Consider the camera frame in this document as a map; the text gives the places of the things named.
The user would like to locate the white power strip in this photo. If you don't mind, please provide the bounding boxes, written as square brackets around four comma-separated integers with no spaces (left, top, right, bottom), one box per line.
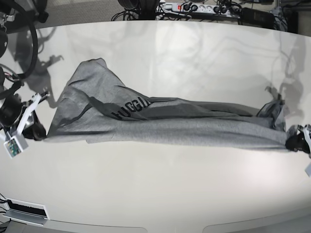
[158,1,241,18]

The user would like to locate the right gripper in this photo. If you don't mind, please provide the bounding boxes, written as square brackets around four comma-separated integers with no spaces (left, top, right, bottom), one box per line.
[0,96,47,141]

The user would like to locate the tangled black cables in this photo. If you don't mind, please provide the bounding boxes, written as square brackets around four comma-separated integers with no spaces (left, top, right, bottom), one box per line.
[111,0,195,21]

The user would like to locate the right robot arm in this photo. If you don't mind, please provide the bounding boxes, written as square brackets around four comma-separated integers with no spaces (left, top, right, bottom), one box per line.
[0,0,51,141]

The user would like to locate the black power adapter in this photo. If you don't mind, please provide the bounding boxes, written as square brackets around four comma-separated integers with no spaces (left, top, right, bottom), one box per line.
[240,8,275,29]

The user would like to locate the grey cable tray slot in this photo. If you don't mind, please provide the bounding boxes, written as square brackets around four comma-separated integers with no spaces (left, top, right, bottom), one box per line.
[3,199,50,226]

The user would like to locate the grey t-shirt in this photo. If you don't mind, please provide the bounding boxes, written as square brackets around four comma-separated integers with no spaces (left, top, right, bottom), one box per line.
[47,59,297,150]

